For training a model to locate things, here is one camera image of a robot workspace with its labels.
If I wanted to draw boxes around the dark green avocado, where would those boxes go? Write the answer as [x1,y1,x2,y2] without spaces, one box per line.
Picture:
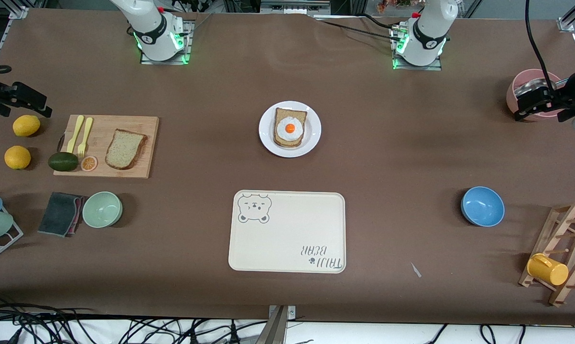
[48,152,79,172]

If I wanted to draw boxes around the dark grey folded cloth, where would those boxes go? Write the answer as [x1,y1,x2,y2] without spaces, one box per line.
[37,192,85,238]

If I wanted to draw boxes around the yellow mug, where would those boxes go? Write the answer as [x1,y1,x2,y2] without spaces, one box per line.
[527,253,569,286]

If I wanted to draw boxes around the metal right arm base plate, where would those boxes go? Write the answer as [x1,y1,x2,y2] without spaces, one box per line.
[139,20,193,65]

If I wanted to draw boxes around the plain brown bread slice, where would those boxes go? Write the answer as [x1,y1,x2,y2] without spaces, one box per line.
[105,129,148,170]

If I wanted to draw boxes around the round white plate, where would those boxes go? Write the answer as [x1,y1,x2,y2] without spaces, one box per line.
[259,101,322,158]

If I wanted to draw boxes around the yellow lemon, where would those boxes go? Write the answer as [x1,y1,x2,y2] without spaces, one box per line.
[12,115,41,138]
[4,145,32,170]

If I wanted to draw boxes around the toy fried egg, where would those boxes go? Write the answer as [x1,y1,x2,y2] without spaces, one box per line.
[276,117,304,141]

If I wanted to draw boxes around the cream bear print tray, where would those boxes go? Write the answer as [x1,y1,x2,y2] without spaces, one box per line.
[228,190,347,274]

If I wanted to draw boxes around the pale green bowl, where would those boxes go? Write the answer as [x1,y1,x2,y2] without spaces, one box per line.
[82,191,123,228]

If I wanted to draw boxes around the grey metal bar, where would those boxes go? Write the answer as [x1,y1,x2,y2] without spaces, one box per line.
[255,306,289,344]

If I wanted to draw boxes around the yellow plastic fork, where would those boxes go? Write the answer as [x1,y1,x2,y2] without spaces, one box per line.
[77,118,94,159]

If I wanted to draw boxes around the pink folded cloth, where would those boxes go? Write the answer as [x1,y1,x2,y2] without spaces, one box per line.
[69,195,86,238]

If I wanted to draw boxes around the grey metal equipment box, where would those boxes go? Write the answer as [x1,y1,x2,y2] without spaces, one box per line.
[260,0,331,15]

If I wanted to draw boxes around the white wire cup rack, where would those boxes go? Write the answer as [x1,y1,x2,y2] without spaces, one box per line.
[0,187,24,264]

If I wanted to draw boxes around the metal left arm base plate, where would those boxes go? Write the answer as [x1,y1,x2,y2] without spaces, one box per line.
[390,26,442,71]

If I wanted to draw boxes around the shiny metal scoop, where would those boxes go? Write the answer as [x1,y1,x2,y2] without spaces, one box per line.
[517,78,564,96]

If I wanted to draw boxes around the pink bowl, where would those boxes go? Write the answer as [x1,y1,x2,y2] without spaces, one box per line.
[506,69,571,121]

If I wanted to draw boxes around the small metal bracket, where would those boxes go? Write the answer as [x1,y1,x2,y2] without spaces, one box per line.
[268,305,296,320]

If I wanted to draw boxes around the blue bowl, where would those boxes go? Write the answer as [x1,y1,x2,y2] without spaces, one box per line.
[461,186,505,227]

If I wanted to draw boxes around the wooden peg mug rack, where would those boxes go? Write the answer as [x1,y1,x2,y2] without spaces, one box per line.
[518,202,575,307]

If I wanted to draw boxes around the black base power cable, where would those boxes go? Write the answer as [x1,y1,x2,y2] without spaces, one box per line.
[314,14,402,43]

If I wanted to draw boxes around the yellow plastic knife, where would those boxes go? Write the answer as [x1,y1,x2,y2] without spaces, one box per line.
[66,115,85,154]

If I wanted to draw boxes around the black cable bundle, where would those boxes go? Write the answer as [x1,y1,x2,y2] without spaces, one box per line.
[0,294,269,344]

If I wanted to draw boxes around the bamboo cutting board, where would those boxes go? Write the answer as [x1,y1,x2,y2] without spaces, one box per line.
[53,115,160,179]

